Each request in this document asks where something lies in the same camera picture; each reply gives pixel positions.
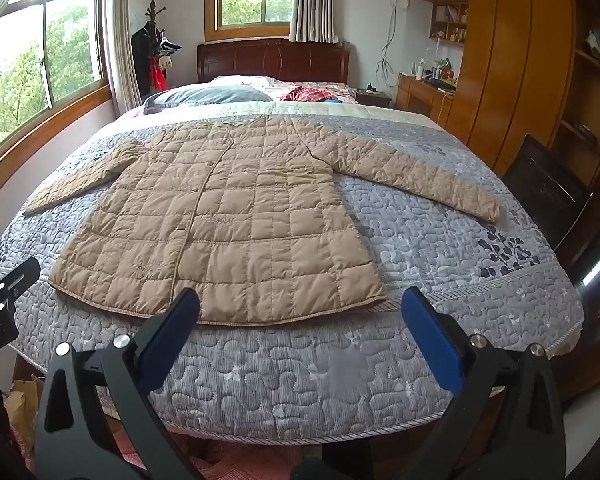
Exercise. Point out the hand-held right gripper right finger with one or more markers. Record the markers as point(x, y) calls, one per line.
point(430, 345)

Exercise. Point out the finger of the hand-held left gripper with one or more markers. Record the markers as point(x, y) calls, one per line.
point(12, 282)

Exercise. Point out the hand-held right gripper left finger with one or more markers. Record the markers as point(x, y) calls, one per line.
point(172, 340)

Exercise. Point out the beige quilted coat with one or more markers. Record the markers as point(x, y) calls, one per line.
point(220, 210)

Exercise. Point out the brown paper bag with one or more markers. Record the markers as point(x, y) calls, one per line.
point(25, 405)

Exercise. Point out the grey patterned quilted bedspread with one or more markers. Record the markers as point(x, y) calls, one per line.
point(330, 360)

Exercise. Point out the person's pink clothing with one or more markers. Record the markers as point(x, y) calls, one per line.
point(220, 462)

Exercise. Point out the black chair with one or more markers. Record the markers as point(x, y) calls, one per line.
point(545, 190)

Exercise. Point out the large wood-framed window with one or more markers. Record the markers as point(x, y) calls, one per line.
point(70, 50)

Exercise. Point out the wooden desk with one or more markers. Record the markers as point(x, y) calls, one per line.
point(420, 97)

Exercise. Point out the blue-grey pillow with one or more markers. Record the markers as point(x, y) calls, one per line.
point(215, 94)

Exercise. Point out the black hanging garment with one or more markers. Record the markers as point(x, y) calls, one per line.
point(141, 60)

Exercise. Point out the dark nightstand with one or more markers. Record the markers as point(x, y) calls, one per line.
point(375, 97)

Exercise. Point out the red hanging garment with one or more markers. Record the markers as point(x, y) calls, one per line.
point(160, 75)

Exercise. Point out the white sheer curtain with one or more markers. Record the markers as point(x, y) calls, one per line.
point(122, 35)

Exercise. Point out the red patterned cloth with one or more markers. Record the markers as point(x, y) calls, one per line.
point(307, 94)

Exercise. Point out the striped hanging cloth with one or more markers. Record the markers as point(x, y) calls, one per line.
point(169, 47)

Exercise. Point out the small potted plant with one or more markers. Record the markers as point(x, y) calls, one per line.
point(442, 63)

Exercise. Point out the large wooden wardrobe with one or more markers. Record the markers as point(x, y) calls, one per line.
point(510, 60)

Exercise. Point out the wooden coat rack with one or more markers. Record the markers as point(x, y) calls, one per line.
point(154, 12)

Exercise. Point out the dark wooden headboard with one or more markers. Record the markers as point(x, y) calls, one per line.
point(280, 60)

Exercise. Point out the striped beige curtain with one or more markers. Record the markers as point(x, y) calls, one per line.
point(312, 0)

